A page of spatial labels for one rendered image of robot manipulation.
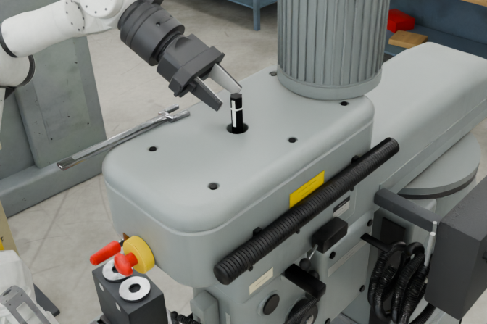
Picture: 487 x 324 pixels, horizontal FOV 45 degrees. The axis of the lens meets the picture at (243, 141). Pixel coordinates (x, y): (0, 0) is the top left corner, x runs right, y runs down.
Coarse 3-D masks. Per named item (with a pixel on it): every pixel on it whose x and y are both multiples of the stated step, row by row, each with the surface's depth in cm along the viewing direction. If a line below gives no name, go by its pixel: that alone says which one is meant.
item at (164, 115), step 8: (176, 104) 106; (160, 112) 103; (168, 112) 104; (184, 112) 103; (152, 120) 101; (160, 120) 101; (168, 120) 102; (176, 120) 102; (136, 128) 99; (144, 128) 99; (120, 136) 98; (128, 136) 98; (96, 144) 96; (104, 144) 96; (112, 144) 96; (80, 152) 94; (88, 152) 94; (96, 152) 94; (64, 160) 92; (72, 160) 92; (80, 160) 93; (64, 168) 91
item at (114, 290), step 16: (96, 272) 178; (112, 272) 176; (96, 288) 182; (112, 288) 172; (128, 288) 171; (144, 288) 170; (112, 304) 174; (128, 304) 167; (144, 304) 167; (160, 304) 172; (112, 320) 182; (128, 320) 167; (144, 320) 170; (160, 320) 175
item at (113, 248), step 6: (120, 240) 105; (108, 246) 103; (114, 246) 103; (120, 246) 104; (96, 252) 102; (102, 252) 102; (108, 252) 102; (114, 252) 103; (90, 258) 102; (96, 258) 101; (102, 258) 101; (108, 258) 102; (96, 264) 101
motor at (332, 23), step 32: (288, 0) 101; (320, 0) 96; (352, 0) 96; (384, 0) 100; (288, 32) 104; (320, 32) 100; (352, 32) 99; (384, 32) 105; (288, 64) 107; (320, 64) 103; (352, 64) 102; (320, 96) 106; (352, 96) 106
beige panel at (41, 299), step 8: (0, 208) 276; (0, 216) 277; (0, 224) 279; (8, 224) 283; (0, 232) 281; (8, 232) 284; (0, 240) 282; (8, 240) 286; (0, 248) 284; (8, 248) 288; (16, 248) 291; (40, 296) 312; (40, 304) 308; (48, 304) 308; (56, 312) 304
